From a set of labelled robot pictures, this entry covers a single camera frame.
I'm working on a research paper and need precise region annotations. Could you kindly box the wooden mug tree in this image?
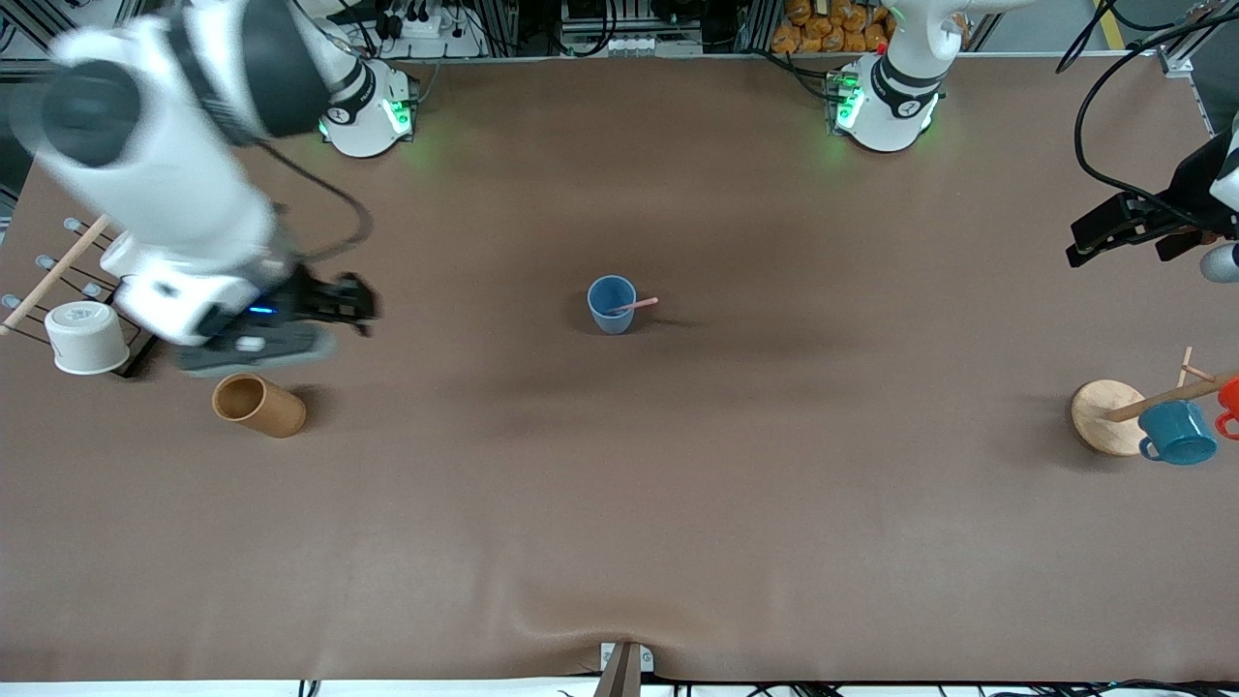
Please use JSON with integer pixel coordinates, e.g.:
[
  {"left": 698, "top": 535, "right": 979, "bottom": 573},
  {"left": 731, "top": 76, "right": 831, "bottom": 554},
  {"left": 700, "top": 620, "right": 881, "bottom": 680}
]
[{"left": 1071, "top": 347, "right": 1239, "bottom": 458}]

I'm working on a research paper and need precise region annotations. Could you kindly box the aluminium frame profile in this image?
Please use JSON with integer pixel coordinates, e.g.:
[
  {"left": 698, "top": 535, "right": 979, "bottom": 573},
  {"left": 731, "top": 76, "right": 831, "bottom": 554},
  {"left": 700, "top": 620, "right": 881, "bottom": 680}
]
[
  {"left": 1157, "top": 0, "right": 1239, "bottom": 80},
  {"left": 0, "top": 0, "right": 146, "bottom": 80}
]

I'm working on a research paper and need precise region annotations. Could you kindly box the orange bread pile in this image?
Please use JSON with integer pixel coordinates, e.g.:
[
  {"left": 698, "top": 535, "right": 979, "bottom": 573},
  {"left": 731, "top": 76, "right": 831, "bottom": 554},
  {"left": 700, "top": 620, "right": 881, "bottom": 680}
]
[{"left": 771, "top": 0, "right": 971, "bottom": 55}]

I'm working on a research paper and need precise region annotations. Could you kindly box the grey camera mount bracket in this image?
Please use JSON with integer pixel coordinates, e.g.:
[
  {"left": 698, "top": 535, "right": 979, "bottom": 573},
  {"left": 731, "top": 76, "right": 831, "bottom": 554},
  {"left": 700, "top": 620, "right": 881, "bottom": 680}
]
[{"left": 592, "top": 641, "right": 655, "bottom": 697}]

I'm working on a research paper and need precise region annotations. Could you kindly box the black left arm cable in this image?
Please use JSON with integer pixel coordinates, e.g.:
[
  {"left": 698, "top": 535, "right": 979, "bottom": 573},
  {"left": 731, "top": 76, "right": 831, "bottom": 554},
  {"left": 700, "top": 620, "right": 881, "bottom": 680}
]
[{"left": 1055, "top": 0, "right": 1239, "bottom": 219}]

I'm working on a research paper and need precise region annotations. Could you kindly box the brown wooden cylinder holder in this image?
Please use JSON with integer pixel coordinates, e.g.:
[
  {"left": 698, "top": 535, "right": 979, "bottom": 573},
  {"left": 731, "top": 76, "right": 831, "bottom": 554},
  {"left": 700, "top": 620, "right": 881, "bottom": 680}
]
[{"left": 212, "top": 373, "right": 308, "bottom": 439}]

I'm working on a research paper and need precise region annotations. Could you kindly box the teal enamel mug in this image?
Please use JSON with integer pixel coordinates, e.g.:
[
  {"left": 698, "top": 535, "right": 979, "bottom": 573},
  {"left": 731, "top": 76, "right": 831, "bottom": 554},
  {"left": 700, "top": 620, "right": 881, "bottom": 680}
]
[{"left": 1137, "top": 400, "right": 1219, "bottom": 467}]

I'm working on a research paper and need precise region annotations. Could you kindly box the blue plastic cup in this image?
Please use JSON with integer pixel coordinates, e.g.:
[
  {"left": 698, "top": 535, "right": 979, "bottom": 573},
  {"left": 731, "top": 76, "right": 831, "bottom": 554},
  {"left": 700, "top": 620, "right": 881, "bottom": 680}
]
[{"left": 588, "top": 275, "right": 638, "bottom": 336}]

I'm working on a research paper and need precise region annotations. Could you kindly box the brown table mat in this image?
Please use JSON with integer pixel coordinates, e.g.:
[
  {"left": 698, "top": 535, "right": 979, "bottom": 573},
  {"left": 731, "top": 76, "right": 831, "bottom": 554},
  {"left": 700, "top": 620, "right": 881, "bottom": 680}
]
[{"left": 0, "top": 53, "right": 1239, "bottom": 683}]

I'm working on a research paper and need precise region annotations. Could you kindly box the black wire cup rack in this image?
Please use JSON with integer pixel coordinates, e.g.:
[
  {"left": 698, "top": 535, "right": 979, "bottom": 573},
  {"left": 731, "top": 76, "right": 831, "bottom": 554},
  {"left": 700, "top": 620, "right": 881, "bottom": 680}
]
[{"left": 0, "top": 206, "right": 166, "bottom": 379}]

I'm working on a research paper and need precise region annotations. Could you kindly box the white power strip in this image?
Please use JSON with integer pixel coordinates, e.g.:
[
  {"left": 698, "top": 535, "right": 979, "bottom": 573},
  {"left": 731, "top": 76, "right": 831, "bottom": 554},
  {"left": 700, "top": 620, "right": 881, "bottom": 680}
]
[{"left": 373, "top": 0, "right": 468, "bottom": 42}]

